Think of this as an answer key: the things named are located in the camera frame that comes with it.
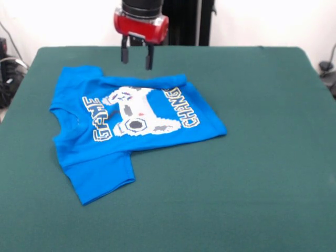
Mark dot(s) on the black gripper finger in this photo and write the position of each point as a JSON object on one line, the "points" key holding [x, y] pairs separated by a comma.
{"points": [[149, 59], [125, 53]]}

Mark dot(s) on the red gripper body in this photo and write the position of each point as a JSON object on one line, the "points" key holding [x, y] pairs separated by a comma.
{"points": [[141, 27]]}

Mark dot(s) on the blue shirt with white print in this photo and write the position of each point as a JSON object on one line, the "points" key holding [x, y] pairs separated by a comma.
{"points": [[99, 170]]}

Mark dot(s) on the black stand base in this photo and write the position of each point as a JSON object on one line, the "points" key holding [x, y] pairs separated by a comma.
{"points": [[10, 78], [325, 66]]}

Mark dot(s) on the dark green table cloth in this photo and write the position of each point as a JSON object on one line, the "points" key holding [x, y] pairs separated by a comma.
{"points": [[236, 170]]}

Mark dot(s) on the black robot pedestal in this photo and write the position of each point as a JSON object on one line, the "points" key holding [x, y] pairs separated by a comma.
{"points": [[189, 23]]}

